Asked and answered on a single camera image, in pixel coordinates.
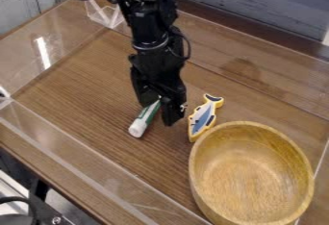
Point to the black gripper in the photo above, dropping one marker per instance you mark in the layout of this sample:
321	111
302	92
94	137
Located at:
155	77

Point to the green white marker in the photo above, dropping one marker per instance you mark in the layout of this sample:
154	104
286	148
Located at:
139	125

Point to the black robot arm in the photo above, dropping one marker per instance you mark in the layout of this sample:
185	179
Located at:
151	21

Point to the brown wooden bowl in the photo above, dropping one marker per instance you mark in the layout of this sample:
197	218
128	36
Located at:
250	175

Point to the yellow blue fish toy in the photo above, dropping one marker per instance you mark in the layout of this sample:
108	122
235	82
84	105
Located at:
202	119

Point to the clear acrylic front wall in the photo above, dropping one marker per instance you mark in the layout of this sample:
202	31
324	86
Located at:
110	192

